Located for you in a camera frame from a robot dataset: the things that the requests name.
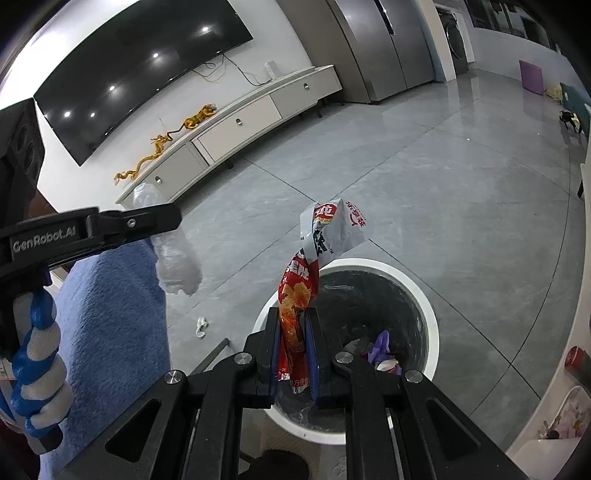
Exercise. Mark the small black object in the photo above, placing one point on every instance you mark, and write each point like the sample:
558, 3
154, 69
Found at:
570, 119

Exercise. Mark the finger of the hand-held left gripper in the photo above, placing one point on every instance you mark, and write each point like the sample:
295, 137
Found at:
138, 221

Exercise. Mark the orange dragon figurine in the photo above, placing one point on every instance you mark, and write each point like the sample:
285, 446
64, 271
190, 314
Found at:
196, 119

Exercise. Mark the clear plastic bag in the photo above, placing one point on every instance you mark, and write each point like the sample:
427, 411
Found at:
178, 267

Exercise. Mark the grey washing machine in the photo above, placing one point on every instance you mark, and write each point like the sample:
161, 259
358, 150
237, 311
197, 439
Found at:
457, 41

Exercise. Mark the white coffee table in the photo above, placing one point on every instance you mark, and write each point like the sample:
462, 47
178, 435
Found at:
549, 392

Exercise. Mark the white power strip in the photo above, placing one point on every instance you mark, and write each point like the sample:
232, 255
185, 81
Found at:
270, 71

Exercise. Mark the yellow cloth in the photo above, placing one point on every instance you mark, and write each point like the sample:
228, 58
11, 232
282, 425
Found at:
554, 91

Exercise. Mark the floral tray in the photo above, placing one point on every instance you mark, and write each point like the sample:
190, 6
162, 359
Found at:
570, 415

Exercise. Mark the blue fluffy blanket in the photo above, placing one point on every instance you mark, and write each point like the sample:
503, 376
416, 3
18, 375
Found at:
111, 323

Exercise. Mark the grey metal rod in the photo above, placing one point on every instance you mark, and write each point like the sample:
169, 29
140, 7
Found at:
214, 353

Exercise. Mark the golden dragon figurine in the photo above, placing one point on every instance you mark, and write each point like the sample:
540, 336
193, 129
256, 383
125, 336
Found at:
159, 141

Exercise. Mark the person's left hand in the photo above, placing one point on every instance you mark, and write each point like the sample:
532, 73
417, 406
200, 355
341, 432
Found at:
41, 369

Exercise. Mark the green chair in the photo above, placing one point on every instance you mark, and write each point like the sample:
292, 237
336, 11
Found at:
577, 101

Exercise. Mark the red can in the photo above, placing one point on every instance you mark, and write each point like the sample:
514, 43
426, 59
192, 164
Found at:
577, 357

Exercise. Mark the red white paper cup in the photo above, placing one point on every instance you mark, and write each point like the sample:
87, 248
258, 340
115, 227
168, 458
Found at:
388, 367

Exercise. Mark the red silver snack packet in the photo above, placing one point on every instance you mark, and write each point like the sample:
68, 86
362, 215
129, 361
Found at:
295, 295

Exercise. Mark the purple glove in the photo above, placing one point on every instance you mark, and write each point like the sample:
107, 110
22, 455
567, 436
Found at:
381, 344

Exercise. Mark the large black television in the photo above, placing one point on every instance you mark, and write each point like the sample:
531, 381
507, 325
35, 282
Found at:
138, 60

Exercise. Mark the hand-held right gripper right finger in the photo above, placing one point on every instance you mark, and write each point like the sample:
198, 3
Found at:
313, 364

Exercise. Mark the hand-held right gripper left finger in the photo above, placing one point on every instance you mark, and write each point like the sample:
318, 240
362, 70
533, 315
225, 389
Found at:
270, 369

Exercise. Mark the white round trash bin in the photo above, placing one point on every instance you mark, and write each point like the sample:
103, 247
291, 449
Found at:
360, 264

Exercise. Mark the dark round object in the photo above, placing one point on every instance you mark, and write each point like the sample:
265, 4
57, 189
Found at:
284, 466

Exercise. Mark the crumpled white tissue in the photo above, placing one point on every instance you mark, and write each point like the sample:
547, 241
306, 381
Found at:
202, 326

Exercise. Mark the white beige tv cabinet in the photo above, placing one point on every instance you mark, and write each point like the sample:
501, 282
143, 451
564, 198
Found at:
231, 129

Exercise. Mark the purple box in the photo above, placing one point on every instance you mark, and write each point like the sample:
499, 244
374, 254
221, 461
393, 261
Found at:
532, 77

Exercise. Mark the silver refrigerator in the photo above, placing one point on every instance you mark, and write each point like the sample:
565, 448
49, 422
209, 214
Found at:
383, 55

